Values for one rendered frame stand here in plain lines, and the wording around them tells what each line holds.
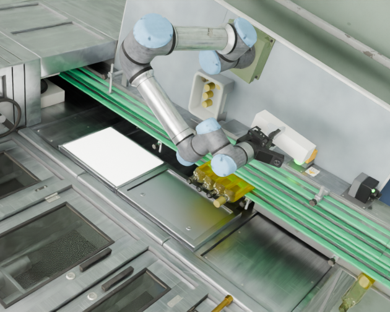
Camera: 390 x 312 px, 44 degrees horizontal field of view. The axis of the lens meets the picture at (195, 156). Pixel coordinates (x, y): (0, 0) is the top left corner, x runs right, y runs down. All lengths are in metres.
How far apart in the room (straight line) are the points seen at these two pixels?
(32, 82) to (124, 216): 0.86
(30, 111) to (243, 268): 1.35
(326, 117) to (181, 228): 0.77
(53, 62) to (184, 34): 1.04
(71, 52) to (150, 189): 0.86
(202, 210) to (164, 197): 0.18
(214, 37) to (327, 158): 0.75
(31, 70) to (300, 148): 1.39
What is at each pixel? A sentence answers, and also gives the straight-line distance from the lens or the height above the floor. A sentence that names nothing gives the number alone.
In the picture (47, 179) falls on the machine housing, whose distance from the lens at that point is 2.34.
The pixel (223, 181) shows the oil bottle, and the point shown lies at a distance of 2.14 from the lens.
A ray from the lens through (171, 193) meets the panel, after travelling 2.26.
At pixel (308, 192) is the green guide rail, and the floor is 0.94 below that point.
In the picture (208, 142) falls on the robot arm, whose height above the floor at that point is 1.43.
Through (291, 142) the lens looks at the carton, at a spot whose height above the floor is 1.11.
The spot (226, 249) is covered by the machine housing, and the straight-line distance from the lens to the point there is 2.10.
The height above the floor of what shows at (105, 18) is 0.59.
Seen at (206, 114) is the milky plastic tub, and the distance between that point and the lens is 2.40.
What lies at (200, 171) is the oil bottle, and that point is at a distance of 2.16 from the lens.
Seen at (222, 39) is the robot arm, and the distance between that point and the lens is 1.83.
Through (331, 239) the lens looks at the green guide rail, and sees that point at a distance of 2.14.
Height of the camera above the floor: 2.55
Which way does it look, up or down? 44 degrees down
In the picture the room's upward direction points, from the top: 118 degrees counter-clockwise
